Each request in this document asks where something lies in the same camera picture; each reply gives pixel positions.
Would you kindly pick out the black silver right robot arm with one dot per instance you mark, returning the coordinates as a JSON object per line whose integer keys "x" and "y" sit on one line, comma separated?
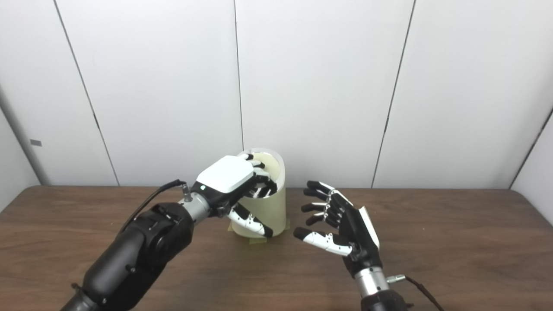
{"x": 376, "y": 287}

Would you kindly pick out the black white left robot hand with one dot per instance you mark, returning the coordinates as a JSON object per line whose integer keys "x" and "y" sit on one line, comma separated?
{"x": 227, "y": 175}

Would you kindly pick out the round cream bin lid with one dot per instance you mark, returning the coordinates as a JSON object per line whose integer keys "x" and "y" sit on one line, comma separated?
{"x": 271, "y": 164}

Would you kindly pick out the cream-colored bin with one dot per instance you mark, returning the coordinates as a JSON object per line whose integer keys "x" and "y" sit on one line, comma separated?
{"x": 272, "y": 211}

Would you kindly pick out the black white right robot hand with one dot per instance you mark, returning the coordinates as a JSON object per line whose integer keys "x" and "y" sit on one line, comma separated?
{"x": 356, "y": 233}

